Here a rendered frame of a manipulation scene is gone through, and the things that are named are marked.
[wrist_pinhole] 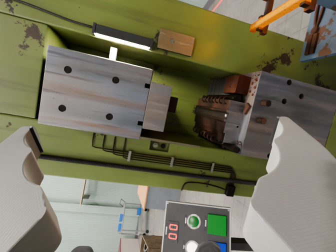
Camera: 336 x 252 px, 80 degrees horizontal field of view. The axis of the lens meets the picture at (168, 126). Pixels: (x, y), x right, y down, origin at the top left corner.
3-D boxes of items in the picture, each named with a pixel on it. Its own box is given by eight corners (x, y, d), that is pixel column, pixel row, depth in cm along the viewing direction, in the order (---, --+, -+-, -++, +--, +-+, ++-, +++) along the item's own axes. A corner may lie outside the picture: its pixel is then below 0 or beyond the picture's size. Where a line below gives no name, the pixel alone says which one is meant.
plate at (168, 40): (195, 37, 97) (160, 27, 93) (191, 56, 98) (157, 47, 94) (193, 38, 99) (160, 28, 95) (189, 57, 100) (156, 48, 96)
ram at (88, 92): (157, 48, 83) (50, 20, 74) (139, 139, 87) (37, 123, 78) (147, 63, 123) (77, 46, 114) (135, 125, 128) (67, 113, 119)
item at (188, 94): (211, 78, 139) (69, 43, 119) (198, 136, 143) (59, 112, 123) (205, 79, 149) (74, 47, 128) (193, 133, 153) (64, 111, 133)
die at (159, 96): (172, 86, 86) (151, 81, 84) (163, 132, 88) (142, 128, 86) (157, 89, 127) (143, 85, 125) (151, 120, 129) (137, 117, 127)
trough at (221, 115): (229, 110, 93) (226, 110, 93) (226, 121, 94) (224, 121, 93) (198, 105, 134) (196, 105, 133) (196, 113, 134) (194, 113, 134)
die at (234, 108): (245, 103, 94) (229, 99, 92) (235, 144, 96) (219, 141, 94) (209, 100, 135) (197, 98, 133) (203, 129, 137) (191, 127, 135)
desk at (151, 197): (167, 169, 559) (141, 165, 542) (183, 178, 426) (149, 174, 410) (164, 195, 551) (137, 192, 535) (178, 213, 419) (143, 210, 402)
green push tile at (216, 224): (226, 216, 82) (208, 214, 84) (226, 236, 80) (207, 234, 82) (226, 216, 84) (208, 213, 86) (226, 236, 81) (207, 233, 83)
